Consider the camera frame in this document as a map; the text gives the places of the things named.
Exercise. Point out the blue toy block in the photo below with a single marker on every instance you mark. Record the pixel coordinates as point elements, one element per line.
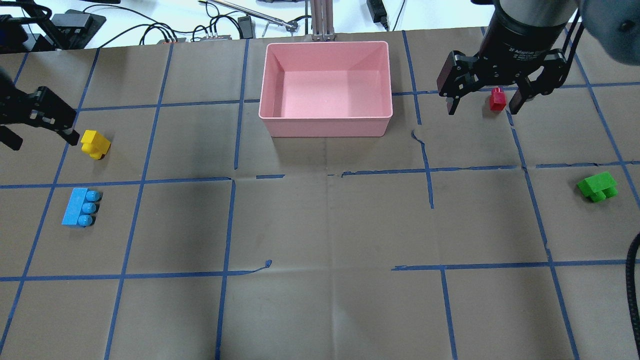
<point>81,207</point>

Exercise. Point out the metal rod on desk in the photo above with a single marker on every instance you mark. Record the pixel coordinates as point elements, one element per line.
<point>290,26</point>

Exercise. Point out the yellow toy block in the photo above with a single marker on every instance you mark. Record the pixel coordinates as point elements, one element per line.
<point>94,144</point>

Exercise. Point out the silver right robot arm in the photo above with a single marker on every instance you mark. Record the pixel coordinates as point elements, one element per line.
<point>614,23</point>

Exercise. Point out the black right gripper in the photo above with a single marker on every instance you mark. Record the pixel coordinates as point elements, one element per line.
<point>520,37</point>

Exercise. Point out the black device on desk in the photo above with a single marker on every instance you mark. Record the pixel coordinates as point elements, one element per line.
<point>72,30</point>

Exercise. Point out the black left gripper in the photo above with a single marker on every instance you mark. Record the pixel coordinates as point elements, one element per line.
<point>35,109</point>

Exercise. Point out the red toy block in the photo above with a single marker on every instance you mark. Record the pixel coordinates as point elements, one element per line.
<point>497,100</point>

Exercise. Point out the pink plastic box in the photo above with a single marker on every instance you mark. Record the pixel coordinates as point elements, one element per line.
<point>326,89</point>

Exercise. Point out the aluminium frame post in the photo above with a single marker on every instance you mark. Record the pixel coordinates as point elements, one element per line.
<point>322,20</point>

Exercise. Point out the black power adapter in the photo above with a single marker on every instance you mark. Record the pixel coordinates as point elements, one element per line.
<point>378,13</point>

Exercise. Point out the green toy block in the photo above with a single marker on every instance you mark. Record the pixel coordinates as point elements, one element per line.
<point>598,187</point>

